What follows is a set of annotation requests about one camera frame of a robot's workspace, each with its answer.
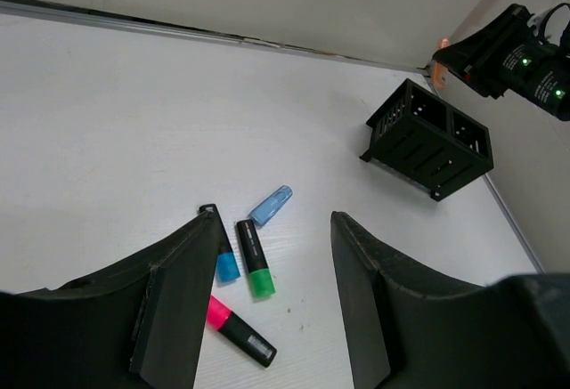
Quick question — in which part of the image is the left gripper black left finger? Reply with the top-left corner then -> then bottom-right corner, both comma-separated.
1,212 -> 221,388

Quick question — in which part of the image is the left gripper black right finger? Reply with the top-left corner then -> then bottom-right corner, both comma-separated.
330,212 -> 569,388

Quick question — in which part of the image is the black two-compartment desk organizer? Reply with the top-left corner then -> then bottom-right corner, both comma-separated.
361,79 -> 494,201

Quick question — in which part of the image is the aluminium rail at back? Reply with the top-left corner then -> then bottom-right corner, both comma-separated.
1,0 -> 428,77

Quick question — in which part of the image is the pink-capped black highlighter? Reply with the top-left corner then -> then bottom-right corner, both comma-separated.
206,296 -> 277,368

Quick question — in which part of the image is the aluminium rail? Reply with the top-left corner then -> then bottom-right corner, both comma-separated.
1,0 -> 428,77
484,174 -> 545,273

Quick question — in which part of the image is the blue-capped black highlighter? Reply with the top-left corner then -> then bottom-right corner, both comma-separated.
199,203 -> 240,284

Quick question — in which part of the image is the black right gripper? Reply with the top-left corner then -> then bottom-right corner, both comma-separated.
433,4 -> 569,122

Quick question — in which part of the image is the green-capped black highlighter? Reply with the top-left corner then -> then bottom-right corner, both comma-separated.
236,219 -> 276,298

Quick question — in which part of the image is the aluminium rail at right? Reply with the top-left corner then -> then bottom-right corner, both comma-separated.
484,174 -> 545,273

